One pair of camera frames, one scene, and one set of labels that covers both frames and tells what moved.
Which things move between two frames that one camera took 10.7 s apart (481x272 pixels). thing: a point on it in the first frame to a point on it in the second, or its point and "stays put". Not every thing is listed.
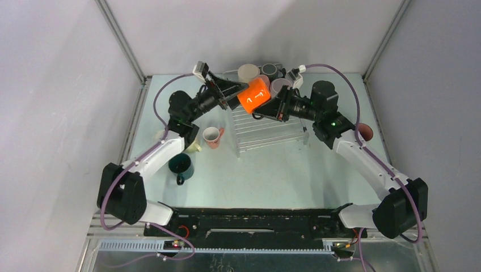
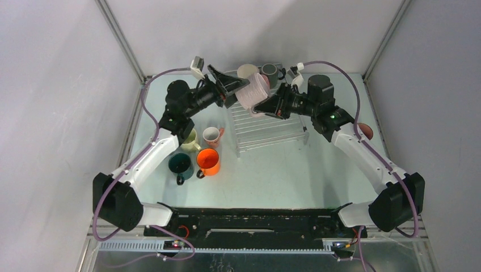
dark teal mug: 182,166 stays put
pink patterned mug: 365,132 stays put
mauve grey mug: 276,84 to 256,91
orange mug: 256,95 to 207,159
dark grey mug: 270,69 stays put
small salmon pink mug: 211,136 stays put
